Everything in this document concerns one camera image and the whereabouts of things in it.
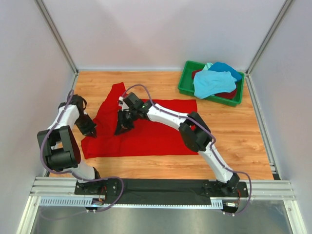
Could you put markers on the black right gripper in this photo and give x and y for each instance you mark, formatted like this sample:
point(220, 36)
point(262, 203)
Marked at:
point(122, 126)

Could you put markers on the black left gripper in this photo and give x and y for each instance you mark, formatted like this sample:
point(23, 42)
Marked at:
point(90, 129)

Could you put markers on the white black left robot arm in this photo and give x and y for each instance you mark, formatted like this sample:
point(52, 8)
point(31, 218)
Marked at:
point(59, 151)

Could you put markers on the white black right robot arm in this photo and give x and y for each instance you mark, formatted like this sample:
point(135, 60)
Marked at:
point(195, 134)

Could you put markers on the green plastic bin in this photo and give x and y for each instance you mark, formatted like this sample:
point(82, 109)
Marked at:
point(186, 86)

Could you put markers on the light blue t shirt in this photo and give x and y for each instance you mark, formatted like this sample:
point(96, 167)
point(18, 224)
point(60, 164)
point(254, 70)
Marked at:
point(214, 81)

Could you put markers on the dark red t shirt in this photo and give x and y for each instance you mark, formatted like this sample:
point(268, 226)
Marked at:
point(229, 95)

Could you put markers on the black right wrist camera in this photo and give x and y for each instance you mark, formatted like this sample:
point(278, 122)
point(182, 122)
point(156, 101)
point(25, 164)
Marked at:
point(131, 102)

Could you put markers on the grey slotted cable duct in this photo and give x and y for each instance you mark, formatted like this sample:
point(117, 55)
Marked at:
point(91, 203)

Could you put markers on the left aluminium corner post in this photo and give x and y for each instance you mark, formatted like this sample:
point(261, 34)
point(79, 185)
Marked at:
point(48, 19)

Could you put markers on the aluminium corner post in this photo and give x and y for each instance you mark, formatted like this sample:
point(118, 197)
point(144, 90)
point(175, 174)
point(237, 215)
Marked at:
point(48, 19)
point(271, 32)

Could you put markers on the right aluminium corner post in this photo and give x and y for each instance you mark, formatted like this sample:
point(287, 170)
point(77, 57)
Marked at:
point(271, 32)

